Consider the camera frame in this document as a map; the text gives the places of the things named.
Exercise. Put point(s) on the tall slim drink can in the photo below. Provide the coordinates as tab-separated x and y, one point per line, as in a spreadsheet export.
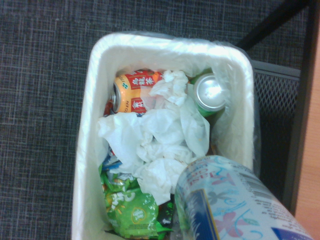
237	205

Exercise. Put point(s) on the orange tea can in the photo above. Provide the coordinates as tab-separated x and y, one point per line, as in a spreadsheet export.
130	92

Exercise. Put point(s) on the green soda can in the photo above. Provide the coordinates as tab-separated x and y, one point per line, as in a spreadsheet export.
210	92

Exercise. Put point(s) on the white lined trash bin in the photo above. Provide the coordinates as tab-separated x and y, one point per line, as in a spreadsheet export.
232	135

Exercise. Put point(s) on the white plastic trash bin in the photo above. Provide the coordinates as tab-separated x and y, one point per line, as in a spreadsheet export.
86	140

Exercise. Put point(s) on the crumpled white tissue paper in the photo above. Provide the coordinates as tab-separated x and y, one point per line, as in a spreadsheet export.
162	130

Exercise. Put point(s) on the blue white wrapper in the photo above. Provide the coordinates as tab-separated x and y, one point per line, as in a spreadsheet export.
112	160

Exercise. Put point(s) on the dark snack wrapper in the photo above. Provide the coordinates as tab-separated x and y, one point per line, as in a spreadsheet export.
166	215

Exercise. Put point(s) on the green snack packet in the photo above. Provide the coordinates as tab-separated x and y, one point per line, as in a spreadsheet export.
132	212

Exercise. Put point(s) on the black mesh basket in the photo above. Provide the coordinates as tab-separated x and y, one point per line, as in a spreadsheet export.
275	100

